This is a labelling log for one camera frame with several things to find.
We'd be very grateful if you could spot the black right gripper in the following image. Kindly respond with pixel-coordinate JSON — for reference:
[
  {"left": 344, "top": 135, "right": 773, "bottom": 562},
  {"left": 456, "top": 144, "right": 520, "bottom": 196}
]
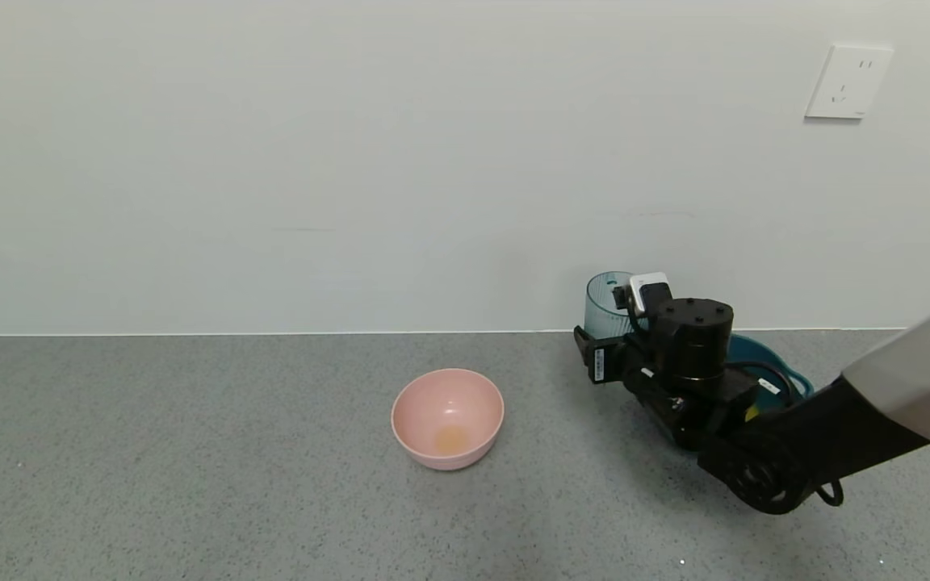
[{"left": 573, "top": 325, "right": 640, "bottom": 384}]

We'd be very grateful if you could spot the clear blue ribbed cup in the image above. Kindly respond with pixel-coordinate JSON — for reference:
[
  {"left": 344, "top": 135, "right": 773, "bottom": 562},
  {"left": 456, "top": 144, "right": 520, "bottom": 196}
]
[{"left": 584, "top": 271, "right": 645, "bottom": 342}]

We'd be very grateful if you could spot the pink ribbed bowl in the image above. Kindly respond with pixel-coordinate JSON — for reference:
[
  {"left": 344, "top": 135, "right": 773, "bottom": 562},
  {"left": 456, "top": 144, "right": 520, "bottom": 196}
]
[{"left": 391, "top": 368, "right": 505, "bottom": 471}]

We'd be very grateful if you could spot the white black wrist camera box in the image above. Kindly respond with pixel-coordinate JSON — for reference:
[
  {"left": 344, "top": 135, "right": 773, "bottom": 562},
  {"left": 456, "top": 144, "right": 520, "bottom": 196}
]
[{"left": 614, "top": 272, "right": 673, "bottom": 317}]

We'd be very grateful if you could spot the teal plastic tray with handles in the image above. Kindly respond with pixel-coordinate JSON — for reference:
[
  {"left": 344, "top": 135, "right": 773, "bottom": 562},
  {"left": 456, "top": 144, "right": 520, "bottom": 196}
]
[{"left": 659, "top": 334, "right": 815, "bottom": 443}]

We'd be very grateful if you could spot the white wall socket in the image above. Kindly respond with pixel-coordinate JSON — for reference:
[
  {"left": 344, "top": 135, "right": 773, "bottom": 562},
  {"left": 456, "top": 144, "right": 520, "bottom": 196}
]
[{"left": 804, "top": 44, "right": 894, "bottom": 121}]

